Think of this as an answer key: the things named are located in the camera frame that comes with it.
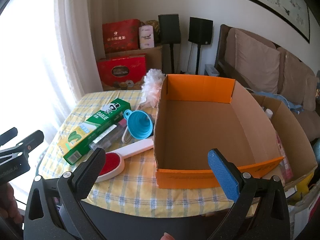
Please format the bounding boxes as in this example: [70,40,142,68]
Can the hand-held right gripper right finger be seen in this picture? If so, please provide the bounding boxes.
[207,149,290,240]

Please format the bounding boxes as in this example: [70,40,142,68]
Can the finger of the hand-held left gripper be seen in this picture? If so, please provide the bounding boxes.
[0,130,45,167]
[0,127,18,147]

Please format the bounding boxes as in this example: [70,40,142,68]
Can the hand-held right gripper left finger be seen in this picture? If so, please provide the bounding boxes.
[24,148,106,240]

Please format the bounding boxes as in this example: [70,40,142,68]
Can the clear plastic tube container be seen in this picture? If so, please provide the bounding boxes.
[89,119,128,153]

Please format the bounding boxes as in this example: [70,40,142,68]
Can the orange cardboard box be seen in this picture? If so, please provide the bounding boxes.
[153,74,285,189]

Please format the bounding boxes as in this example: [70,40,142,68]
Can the white red lint brush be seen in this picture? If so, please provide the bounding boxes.
[94,139,154,183]

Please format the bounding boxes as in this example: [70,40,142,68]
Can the green toothpaste box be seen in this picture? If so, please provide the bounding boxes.
[58,99,132,165]

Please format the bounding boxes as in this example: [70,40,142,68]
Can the blue collapsible funnel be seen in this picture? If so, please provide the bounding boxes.
[123,109,153,139]

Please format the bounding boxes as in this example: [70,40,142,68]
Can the white fluffy duster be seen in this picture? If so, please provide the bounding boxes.
[122,69,168,144]

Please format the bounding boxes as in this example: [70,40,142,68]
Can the yellow plaid tablecloth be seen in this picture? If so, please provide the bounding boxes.
[37,89,259,218]

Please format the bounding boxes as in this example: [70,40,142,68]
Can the pink printed packet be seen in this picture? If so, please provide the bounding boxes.
[275,130,293,180]

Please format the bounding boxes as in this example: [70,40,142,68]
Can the yellow bag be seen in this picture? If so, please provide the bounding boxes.
[291,172,313,198]

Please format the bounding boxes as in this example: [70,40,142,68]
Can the large open cardboard box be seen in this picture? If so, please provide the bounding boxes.
[251,94,318,188]

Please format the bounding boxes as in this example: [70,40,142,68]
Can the white paper bag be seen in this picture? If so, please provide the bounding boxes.
[287,192,320,240]

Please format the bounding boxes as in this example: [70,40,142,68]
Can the blue cloth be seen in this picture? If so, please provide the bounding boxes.
[255,91,304,115]

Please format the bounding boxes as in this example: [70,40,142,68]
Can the white curtain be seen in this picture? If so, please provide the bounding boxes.
[0,0,104,155]

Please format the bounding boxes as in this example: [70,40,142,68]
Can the white electronic device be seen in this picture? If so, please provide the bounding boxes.
[204,64,220,76]

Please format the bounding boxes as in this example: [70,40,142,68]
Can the red chocolate box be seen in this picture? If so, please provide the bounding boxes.
[97,54,148,90]

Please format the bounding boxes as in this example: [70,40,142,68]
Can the brown sofa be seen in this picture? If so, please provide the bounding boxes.
[215,24,320,143]

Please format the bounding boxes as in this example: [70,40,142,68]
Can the large brown sofa cushion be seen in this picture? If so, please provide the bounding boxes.
[235,29,280,94]

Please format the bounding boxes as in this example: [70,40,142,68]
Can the small brown sofa cushion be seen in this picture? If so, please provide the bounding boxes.
[304,75,320,112]

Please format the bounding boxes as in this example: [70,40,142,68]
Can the brown cardboard carton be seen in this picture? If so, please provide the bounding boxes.
[105,45,164,74]

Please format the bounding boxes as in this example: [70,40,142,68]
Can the red gift bag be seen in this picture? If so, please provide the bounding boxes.
[102,19,140,54]

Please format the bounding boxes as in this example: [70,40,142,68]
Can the black speaker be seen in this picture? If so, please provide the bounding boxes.
[158,14,181,44]
[188,17,214,46]

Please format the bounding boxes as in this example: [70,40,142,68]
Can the white canister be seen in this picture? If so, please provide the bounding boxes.
[139,25,154,50]

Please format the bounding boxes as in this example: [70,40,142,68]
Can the gold patterned bag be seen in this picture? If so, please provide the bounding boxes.
[144,20,160,47]

